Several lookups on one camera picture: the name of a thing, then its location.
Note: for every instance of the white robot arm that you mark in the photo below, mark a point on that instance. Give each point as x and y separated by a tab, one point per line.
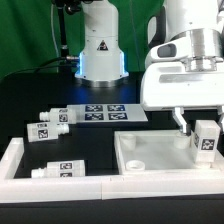
186	31

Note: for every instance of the white marker sheet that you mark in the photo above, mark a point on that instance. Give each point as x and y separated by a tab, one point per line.
108	113

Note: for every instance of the green backdrop curtain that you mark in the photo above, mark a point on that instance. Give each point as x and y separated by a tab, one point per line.
29	32

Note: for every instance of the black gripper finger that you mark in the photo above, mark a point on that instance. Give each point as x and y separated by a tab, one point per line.
221	117
177	114

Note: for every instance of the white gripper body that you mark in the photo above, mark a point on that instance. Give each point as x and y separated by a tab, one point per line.
168	85

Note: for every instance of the white U-shaped fence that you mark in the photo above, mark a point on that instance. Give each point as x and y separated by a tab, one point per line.
13	190

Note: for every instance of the white square table top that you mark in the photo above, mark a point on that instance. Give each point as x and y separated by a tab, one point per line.
158	152

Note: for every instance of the black camera stand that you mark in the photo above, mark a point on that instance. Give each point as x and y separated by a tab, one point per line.
70	7

